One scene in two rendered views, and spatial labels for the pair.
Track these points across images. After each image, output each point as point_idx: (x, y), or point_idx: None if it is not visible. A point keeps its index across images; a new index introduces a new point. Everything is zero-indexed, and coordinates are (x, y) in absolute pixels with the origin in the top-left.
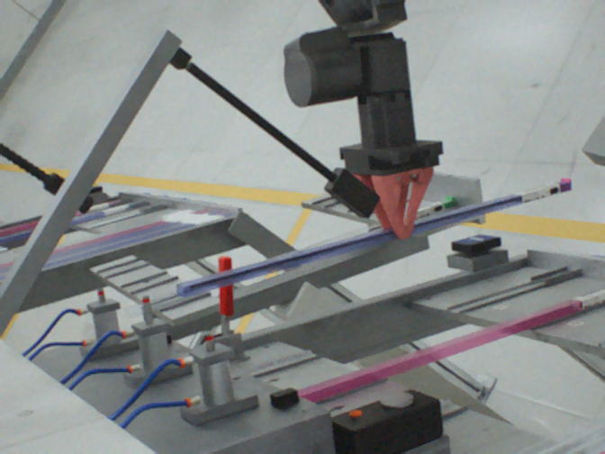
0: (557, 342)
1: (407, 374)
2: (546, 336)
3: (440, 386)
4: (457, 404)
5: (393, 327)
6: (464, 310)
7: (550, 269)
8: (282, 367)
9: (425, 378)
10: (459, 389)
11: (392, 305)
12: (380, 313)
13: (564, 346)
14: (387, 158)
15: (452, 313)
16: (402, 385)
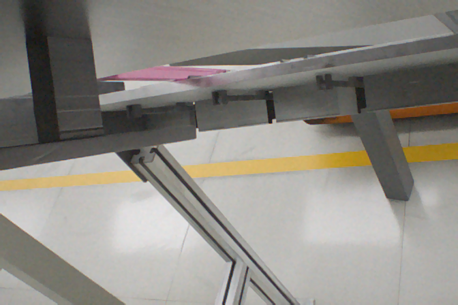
0: (224, 80)
1: (21, 250)
2: (209, 77)
3: (52, 262)
4: (68, 278)
5: (16, 132)
6: (99, 92)
7: None
8: None
9: (38, 254)
10: (69, 265)
11: (14, 107)
12: (1, 113)
13: (234, 81)
14: None
15: None
16: (18, 260)
